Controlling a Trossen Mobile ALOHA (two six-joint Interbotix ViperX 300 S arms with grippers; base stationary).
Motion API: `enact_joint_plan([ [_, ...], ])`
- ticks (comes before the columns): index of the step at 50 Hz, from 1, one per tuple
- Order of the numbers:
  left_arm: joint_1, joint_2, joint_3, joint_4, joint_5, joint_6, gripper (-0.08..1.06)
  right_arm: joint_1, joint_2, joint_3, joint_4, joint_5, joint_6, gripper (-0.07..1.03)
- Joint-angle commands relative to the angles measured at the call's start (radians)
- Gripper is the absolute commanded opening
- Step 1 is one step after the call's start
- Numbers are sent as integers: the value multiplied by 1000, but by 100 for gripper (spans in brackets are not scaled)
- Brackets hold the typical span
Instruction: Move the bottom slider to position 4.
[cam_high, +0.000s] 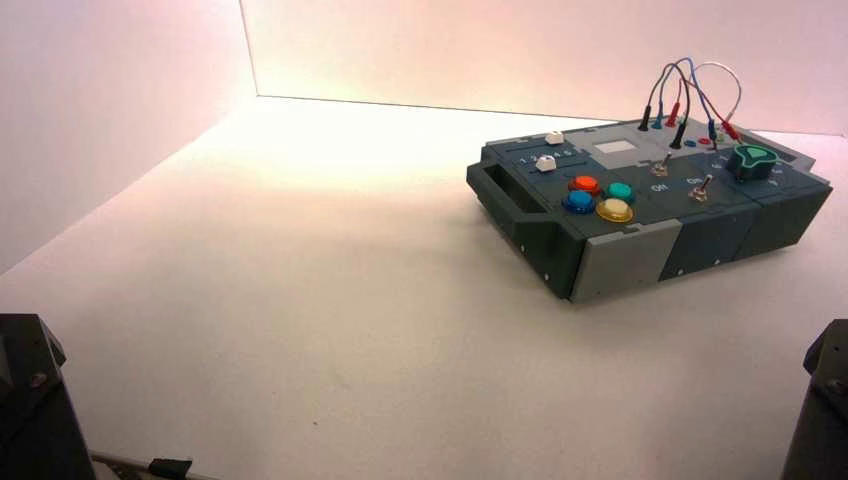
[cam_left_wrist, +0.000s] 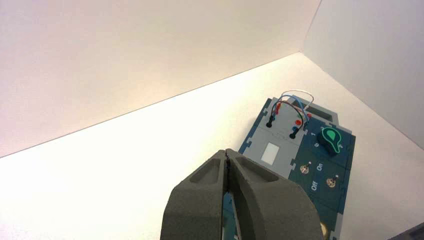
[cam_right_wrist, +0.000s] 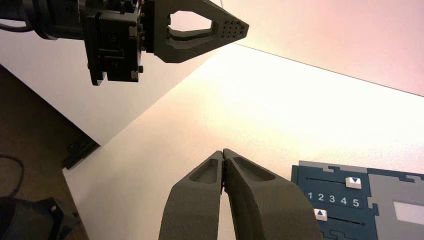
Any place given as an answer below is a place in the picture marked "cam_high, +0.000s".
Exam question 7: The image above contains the white rectangular display window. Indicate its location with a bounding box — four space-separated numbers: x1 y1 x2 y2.
591 139 639 156

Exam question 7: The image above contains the dark teal grey control box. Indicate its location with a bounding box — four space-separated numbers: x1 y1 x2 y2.
465 117 835 305

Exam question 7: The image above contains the blue round push button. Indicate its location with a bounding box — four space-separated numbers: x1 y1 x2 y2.
561 190 598 216

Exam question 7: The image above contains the black banana plug cable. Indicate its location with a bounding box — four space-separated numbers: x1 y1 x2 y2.
637 62 692 151

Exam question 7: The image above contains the white jumper cable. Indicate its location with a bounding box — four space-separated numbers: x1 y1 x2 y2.
688 61 744 144

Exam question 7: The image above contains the green rotary knob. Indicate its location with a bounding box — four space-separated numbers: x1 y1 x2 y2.
725 144 781 184

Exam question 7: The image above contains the grey rod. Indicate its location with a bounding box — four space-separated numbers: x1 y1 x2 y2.
89 451 220 480

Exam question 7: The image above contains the red banana plug cable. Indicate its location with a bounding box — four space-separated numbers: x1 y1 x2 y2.
665 66 743 142

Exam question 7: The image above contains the green round push button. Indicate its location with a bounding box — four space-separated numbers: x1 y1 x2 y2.
602 181 637 205

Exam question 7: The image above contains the orange round push button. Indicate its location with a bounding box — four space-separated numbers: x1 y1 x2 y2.
567 174 603 198

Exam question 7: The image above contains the black clip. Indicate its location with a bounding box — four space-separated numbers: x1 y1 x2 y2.
146 458 195 480

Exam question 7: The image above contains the yellow round push button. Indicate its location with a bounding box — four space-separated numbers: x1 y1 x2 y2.
594 197 635 225

